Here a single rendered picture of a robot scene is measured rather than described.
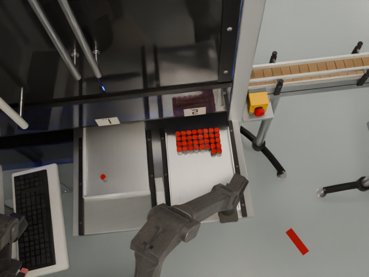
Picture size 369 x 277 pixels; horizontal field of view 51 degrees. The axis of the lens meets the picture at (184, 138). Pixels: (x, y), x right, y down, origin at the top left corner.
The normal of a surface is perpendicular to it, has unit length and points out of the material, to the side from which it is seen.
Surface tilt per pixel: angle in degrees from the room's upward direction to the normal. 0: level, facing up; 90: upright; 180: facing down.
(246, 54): 90
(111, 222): 0
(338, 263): 0
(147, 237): 22
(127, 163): 0
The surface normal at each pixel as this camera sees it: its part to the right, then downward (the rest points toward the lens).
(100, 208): -0.05, -0.37
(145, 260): -0.51, 0.31
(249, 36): 0.10, 0.92
